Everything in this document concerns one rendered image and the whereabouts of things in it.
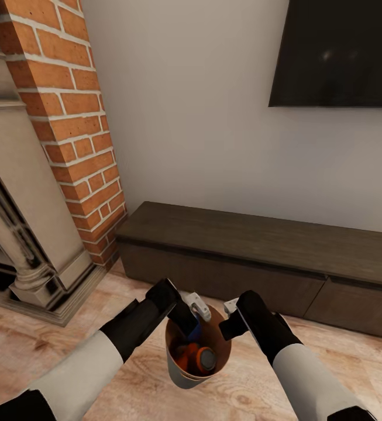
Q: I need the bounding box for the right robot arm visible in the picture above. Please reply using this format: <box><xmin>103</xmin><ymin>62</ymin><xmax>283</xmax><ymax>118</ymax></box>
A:
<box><xmin>219</xmin><ymin>291</ymin><xmax>379</xmax><ymax>421</ymax></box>

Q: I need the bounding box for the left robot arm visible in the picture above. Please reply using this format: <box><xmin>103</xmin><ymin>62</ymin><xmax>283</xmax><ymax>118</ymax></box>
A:
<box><xmin>0</xmin><ymin>278</ymin><xmax>211</xmax><ymax>421</ymax></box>

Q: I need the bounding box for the trash can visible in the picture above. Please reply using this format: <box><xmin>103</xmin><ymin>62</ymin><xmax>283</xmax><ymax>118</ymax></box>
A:
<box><xmin>165</xmin><ymin>305</ymin><xmax>232</xmax><ymax>389</ymax></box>

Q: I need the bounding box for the can of soda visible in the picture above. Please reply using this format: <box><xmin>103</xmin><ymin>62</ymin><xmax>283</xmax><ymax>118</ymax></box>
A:
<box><xmin>182</xmin><ymin>322</ymin><xmax>202</xmax><ymax>343</ymax></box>
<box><xmin>188</xmin><ymin>347</ymin><xmax>216</xmax><ymax>376</ymax></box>
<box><xmin>173</xmin><ymin>344</ymin><xmax>199</xmax><ymax>374</ymax></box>

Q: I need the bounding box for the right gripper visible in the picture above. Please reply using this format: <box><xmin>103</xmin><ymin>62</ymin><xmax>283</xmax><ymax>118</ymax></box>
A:
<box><xmin>219</xmin><ymin>313</ymin><xmax>249</xmax><ymax>341</ymax></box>

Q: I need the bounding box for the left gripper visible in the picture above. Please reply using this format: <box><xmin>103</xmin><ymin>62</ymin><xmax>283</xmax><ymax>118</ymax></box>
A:
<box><xmin>171</xmin><ymin>301</ymin><xmax>199</xmax><ymax>335</ymax></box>

